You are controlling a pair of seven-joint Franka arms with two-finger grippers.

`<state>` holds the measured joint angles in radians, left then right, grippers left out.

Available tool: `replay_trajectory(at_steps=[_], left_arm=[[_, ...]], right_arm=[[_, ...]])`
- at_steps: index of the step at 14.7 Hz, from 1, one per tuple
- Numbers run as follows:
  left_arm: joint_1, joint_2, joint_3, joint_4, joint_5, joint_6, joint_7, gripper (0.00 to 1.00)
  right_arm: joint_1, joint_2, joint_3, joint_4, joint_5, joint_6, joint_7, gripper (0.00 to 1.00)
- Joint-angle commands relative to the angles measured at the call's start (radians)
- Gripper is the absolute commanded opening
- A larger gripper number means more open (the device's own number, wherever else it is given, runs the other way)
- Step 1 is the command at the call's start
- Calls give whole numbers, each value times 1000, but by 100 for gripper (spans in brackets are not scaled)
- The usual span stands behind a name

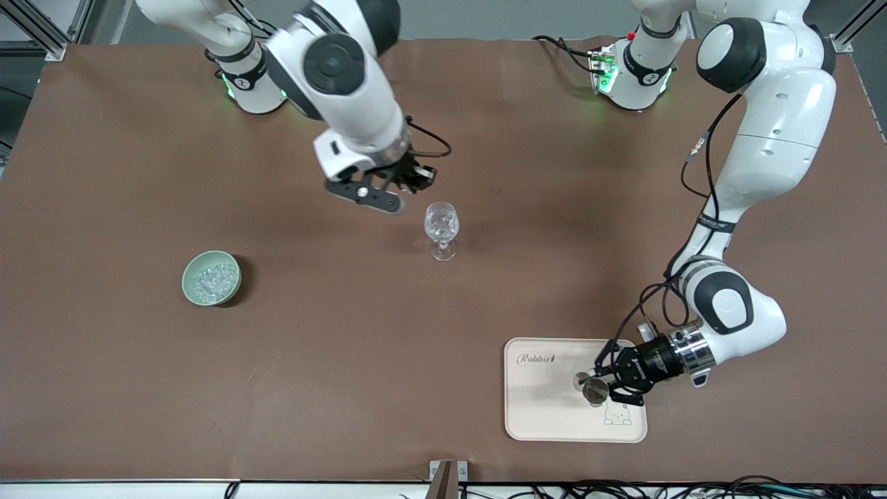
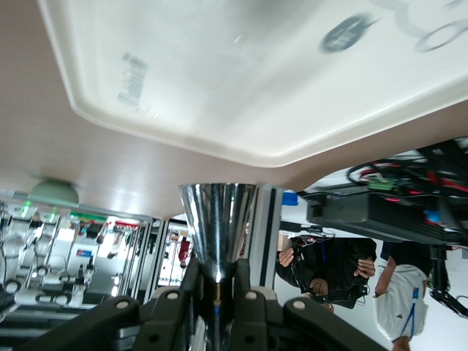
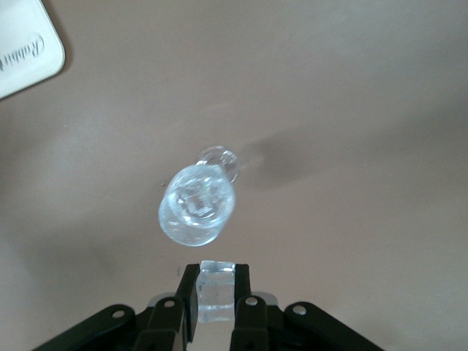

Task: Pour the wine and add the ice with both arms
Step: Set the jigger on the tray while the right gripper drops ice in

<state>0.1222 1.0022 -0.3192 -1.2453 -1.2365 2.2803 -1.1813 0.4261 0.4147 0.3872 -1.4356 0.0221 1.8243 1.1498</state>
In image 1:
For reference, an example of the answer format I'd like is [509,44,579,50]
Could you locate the steel jigger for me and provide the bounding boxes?
[573,371,611,405]

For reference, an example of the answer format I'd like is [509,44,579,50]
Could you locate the clear ice cubes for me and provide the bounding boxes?
[192,263,236,303]

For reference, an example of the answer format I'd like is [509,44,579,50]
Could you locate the clear wine glass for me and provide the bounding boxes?
[423,201,461,263]

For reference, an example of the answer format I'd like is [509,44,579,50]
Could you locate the cream rabbit print tray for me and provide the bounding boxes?
[504,338,649,444]

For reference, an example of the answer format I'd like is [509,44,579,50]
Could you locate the brown table cover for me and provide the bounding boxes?
[0,36,887,484]

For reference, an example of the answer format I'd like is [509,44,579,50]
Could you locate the brown upright bar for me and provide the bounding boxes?
[430,462,459,499]

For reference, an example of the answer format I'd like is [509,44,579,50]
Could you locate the green ceramic bowl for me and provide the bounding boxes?
[182,250,243,307]

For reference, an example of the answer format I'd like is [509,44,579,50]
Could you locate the black cable tangle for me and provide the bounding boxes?
[398,475,887,499]

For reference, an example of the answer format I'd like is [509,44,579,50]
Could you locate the grey metal bracket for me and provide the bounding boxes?
[428,460,469,482]

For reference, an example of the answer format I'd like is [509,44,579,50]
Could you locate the black left arm base cable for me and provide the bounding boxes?
[532,33,605,76]

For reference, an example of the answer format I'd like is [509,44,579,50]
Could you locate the aluminium frame profile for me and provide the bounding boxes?
[0,0,95,62]
[828,0,887,55]

